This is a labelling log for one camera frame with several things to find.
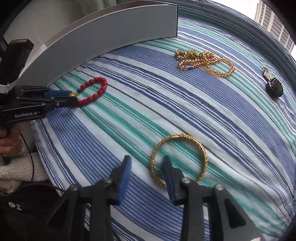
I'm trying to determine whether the red bead bracelet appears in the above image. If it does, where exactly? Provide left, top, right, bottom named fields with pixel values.
left=69, top=77, right=108, bottom=107

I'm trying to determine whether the gold bangle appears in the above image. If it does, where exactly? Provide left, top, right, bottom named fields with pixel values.
left=150, top=133, right=208, bottom=188

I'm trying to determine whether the gold chain necklace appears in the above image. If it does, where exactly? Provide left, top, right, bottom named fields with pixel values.
left=174, top=49, right=235, bottom=78

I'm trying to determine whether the black wristwatch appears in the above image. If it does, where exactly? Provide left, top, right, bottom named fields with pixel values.
left=262, top=67, right=283, bottom=98

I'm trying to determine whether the person's left hand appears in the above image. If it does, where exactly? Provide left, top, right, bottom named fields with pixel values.
left=0, top=123, right=22, bottom=158

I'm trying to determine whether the white cardboard box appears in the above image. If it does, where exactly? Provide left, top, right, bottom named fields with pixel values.
left=4, top=1, right=178, bottom=86

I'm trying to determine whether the white fleece left sleeve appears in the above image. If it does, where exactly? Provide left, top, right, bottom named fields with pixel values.
left=0, top=143, right=49, bottom=182

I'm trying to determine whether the striped blue green bedsheet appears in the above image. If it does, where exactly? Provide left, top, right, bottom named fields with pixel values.
left=31, top=1, right=295, bottom=240

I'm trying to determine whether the black cable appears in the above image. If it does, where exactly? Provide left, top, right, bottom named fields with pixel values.
left=20, top=133, right=35, bottom=183

